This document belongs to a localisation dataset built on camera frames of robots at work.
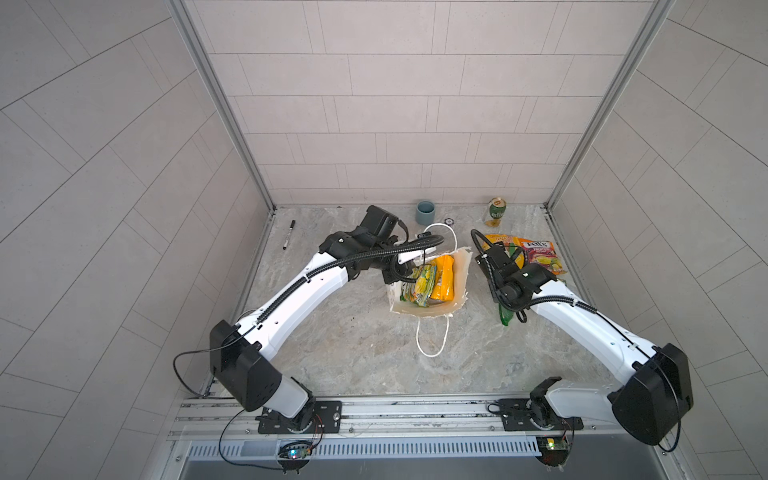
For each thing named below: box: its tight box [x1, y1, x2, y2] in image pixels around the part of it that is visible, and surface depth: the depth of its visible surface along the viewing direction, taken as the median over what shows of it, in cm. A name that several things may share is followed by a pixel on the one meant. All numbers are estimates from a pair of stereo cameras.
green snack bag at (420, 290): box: [403, 264, 438, 307], surface depth 87 cm
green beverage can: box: [489, 196, 507, 219], surface depth 107 cm
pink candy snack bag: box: [519, 238, 567, 275], surface depth 101 cm
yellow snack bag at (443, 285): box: [430, 255, 455, 301], surface depth 82 cm
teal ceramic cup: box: [415, 200, 436, 225], surface depth 113 cm
